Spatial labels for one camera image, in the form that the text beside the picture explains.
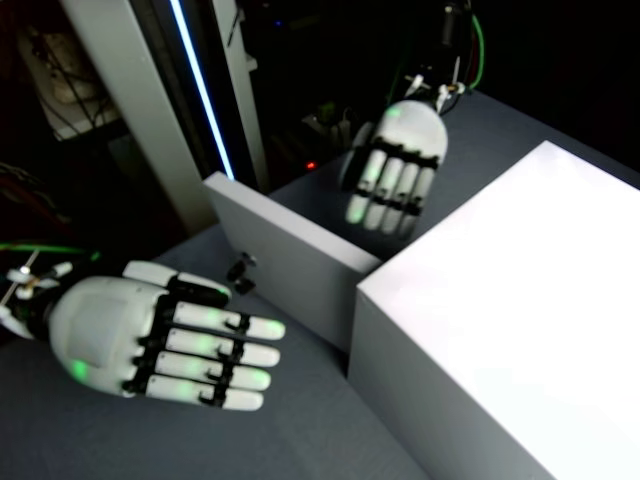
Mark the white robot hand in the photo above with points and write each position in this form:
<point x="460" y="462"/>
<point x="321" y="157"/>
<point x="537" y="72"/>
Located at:
<point x="95" y="325"/>
<point x="412" y="130"/>

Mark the grey panel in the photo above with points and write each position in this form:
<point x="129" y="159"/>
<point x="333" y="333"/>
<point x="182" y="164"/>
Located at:
<point x="300" y="260"/>

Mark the large white box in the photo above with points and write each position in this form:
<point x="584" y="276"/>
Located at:
<point x="500" y="275"/>

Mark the grey table cloth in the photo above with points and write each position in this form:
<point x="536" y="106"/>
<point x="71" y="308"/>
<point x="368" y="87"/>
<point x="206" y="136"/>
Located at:
<point x="150" y="440"/>

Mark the blue-white LED light strip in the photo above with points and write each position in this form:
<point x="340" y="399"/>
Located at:
<point x="202" y="90"/>

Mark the white metal frame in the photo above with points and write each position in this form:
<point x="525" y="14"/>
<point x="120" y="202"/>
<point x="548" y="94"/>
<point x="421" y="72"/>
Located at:
<point x="135" y="100"/>

